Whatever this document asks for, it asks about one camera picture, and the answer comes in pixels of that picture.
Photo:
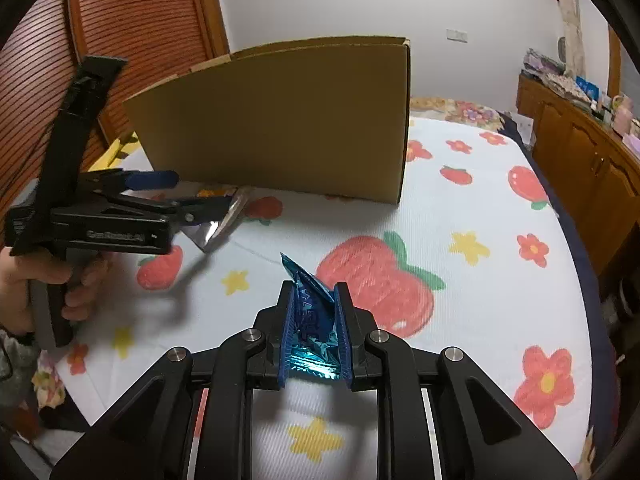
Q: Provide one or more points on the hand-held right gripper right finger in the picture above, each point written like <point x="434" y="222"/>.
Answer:
<point x="343" y="345"/>

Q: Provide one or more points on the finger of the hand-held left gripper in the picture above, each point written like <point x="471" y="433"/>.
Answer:
<point x="150" y="179"/>
<point x="200" y="210"/>

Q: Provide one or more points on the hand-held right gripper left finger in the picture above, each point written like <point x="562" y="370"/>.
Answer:
<point x="286" y="345"/>

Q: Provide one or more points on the small orange silver packet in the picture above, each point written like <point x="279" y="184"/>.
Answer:
<point x="220" y="230"/>

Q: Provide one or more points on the blue foil candy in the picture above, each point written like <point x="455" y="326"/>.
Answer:
<point x="312" y="310"/>

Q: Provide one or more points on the cardboard box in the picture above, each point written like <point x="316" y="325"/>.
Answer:
<point x="280" y="120"/>

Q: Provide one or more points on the person's left hand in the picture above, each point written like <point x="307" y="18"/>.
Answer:
<point x="17" y="290"/>

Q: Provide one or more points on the strawberry print tablecloth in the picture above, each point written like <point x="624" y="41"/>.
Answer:
<point x="450" y="270"/>

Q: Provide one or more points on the wooden slatted wardrobe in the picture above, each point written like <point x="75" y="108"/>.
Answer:
<point x="100" y="20"/>

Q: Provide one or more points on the floral cloth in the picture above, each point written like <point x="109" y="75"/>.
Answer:
<point x="462" y="112"/>

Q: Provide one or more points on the white paper bag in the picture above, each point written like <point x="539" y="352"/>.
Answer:
<point x="520" y="127"/>

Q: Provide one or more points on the wooden cabinet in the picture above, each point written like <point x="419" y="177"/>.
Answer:
<point x="580" y="160"/>

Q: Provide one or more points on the pile of patterned cloths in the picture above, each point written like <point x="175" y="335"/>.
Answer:
<point x="550" y="72"/>

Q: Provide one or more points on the blue box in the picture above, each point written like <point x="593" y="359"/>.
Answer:
<point x="587" y="87"/>

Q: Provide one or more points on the pink cup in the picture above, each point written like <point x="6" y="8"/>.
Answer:
<point x="622" y="112"/>

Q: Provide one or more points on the pale patterned curtain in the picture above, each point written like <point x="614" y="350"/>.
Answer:
<point x="570" y="20"/>

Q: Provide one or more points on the white wall socket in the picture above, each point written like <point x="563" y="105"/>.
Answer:
<point x="456" y="35"/>

